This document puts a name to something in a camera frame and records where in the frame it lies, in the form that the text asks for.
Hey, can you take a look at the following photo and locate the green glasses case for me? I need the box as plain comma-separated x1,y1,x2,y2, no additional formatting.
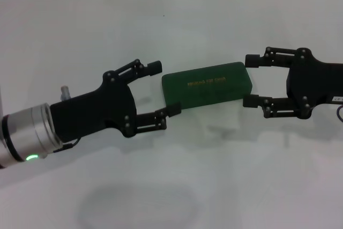
161,62,255,110

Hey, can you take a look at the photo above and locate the left gripper silver connector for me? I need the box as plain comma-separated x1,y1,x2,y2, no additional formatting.
59,85,71,102

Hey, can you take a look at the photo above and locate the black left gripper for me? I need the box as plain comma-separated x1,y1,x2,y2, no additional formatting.
49,58,183,144

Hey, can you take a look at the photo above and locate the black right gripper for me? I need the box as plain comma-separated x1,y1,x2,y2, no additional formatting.
242,46,343,120

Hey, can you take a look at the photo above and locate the left arm plug black cable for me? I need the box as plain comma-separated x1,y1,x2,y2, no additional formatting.
52,137,81,155

